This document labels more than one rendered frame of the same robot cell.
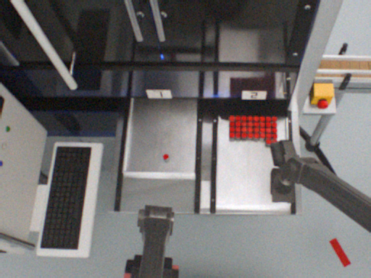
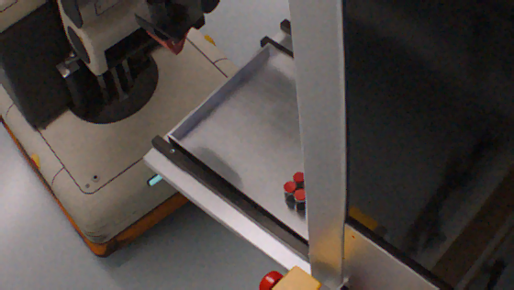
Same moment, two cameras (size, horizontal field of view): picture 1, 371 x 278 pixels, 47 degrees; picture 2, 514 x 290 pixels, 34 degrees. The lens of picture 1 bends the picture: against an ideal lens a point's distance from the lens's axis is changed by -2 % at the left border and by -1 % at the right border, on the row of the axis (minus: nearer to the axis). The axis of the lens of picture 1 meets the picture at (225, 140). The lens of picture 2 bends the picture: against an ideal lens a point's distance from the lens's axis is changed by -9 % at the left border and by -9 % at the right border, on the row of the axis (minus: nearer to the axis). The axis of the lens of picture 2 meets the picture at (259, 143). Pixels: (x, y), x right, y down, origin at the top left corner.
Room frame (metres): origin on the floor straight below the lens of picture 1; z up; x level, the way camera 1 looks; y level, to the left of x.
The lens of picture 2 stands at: (1.11, -0.71, 2.17)
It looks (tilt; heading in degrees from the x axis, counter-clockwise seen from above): 56 degrees down; 138
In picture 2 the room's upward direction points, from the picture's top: 9 degrees counter-clockwise
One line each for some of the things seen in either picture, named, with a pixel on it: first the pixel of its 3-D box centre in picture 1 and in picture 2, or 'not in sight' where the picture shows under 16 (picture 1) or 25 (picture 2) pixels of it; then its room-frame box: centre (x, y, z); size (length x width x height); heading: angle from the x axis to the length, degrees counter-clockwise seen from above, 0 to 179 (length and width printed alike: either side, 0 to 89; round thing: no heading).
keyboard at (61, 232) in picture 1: (66, 195); not in sight; (0.40, 0.60, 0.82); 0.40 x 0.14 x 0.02; 179
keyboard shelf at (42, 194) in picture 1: (61, 197); not in sight; (0.40, 0.63, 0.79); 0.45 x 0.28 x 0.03; 179
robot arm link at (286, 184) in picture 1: (286, 175); not in sight; (0.35, -0.17, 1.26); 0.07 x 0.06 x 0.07; 10
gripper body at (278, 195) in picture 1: (283, 182); (165, 4); (0.34, -0.17, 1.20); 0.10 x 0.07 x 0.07; 178
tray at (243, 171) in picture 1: (253, 161); (293, 143); (0.52, -0.10, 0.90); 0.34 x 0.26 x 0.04; 179
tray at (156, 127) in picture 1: (161, 130); not in sight; (0.64, 0.24, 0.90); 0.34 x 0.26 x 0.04; 179
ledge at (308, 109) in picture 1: (318, 98); not in sight; (0.79, -0.37, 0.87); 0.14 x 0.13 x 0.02; 179
